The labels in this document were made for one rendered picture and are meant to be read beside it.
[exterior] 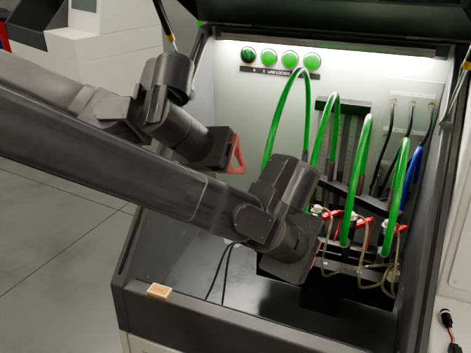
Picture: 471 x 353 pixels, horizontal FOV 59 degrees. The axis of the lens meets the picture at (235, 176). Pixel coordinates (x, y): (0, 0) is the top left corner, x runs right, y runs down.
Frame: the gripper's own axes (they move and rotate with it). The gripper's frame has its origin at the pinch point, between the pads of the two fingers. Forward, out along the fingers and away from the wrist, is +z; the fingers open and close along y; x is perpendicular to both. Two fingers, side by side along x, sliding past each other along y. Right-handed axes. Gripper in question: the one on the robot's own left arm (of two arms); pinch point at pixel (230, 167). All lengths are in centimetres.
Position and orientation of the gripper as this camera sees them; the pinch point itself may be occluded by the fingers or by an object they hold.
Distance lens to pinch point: 71.9
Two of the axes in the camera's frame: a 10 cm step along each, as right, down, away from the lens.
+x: -2.4, 9.3, -2.8
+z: 5.3, 3.7, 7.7
